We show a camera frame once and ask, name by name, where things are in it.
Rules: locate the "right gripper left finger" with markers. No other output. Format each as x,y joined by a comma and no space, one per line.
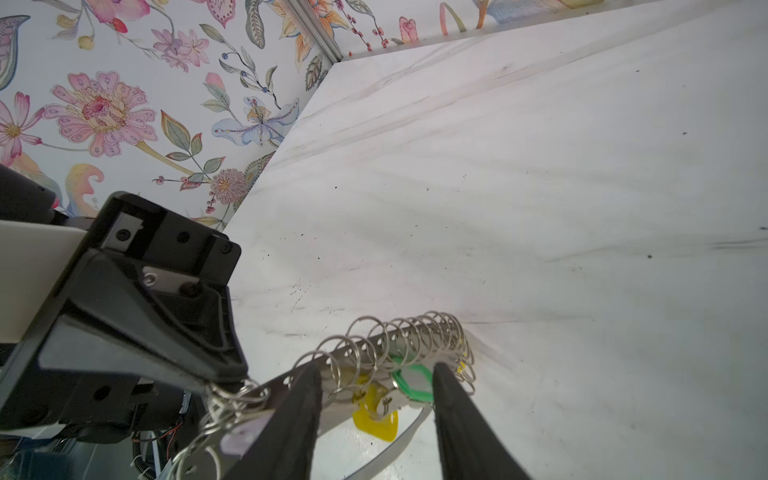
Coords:
285,447

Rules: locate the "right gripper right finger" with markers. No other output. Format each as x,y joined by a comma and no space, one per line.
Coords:
468,448

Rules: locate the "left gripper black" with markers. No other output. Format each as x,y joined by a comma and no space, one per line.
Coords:
137,326

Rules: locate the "metal key organizer plate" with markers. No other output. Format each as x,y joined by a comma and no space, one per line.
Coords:
365,348

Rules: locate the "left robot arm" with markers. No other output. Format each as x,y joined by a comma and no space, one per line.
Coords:
24,198

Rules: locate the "purple key tag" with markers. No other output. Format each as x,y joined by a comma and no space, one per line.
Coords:
238,440

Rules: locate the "green key tag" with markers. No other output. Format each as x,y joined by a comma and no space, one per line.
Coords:
414,380

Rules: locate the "yellow key tag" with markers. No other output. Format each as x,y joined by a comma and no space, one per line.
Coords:
374,414

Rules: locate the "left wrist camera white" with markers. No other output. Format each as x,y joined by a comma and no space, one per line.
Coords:
33,256

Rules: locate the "left corner aluminium post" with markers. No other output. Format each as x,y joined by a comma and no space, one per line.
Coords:
314,18

